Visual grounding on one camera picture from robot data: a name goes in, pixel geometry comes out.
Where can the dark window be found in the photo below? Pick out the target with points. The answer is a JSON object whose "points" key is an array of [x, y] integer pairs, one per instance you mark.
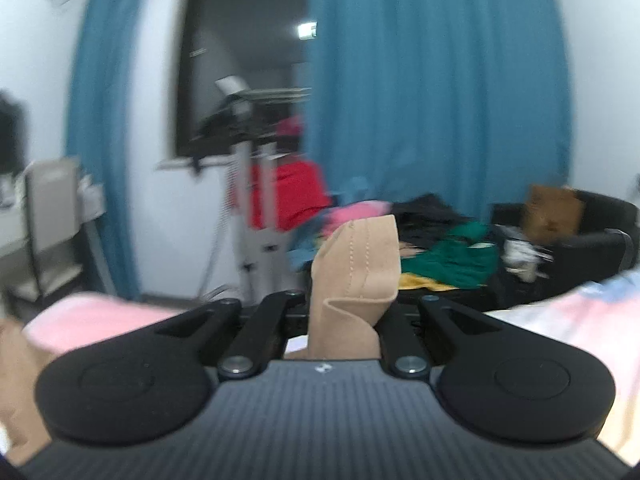
{"points": [[240, 35]]}

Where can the pink printed blanket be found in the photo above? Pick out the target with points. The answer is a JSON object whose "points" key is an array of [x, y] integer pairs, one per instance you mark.
{"points": [[575, 320]]}

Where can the black sofa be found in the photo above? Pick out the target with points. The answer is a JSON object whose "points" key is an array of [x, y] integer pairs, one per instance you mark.
{"points": [[595, 255]]}

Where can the white crumpled cloth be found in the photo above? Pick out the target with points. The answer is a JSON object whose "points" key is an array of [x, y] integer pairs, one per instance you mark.
{"points": [[520, 257]]}

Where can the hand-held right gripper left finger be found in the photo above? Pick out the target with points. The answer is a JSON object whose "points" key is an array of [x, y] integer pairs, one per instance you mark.
{"points": [[278, 312]]}

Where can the brown cushion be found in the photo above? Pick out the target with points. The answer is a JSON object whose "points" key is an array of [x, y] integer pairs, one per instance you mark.
{"points": [[550, 215]]}

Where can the black garment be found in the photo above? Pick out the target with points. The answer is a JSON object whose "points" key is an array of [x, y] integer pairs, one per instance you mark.
{"points": [[430, 215]]}

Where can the black monitor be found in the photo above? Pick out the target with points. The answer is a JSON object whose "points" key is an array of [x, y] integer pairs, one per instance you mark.
{"points": [[11, 132]]}

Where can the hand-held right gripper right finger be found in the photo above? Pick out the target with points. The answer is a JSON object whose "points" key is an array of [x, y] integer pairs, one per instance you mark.
{"points": [[400, 330]]}

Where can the blue curtain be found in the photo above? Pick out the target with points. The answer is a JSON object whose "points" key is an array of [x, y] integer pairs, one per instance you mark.
{"points": [[107, 125], [435, 90]]}

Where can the red garment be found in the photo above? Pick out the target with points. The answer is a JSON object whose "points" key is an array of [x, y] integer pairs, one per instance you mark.
{"points": [[295, 190]]}

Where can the yellow garment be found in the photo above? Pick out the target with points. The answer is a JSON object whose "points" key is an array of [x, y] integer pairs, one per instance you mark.
{"points": [[425, 282]]}

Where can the tan garment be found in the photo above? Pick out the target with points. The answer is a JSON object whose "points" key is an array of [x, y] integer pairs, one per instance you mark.
{"points": [[352, 260]]}

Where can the pink garment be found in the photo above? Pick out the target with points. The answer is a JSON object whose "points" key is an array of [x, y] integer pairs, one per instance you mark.
{"points": [[360, 211]]}

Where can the white rolling stand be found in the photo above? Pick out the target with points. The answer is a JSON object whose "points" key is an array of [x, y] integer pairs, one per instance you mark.
{"points": [[245, 200]]}

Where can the beige chair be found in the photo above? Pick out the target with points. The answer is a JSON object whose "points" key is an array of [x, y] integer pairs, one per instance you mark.
{"points": [[50, 220]]}

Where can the blue garment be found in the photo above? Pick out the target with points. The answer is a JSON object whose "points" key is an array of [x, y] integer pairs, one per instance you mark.
{"points": [[301, 255]]}

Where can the green garment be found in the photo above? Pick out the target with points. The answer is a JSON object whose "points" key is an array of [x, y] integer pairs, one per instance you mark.
{"points": [[457, 255]]}

